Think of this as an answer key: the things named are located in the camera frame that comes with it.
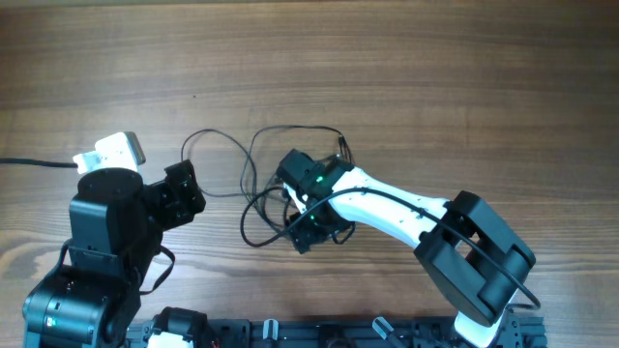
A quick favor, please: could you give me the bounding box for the grey clamp lever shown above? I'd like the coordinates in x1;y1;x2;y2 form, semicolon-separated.
371;316;394;340
262;318;279;342

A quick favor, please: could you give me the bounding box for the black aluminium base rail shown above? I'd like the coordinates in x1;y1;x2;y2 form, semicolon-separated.
121;307;547;348

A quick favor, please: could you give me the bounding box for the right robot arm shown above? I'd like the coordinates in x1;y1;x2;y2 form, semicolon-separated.
276;149;536;347

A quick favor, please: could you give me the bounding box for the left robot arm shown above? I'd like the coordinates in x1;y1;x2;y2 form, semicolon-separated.
22;160;205;347

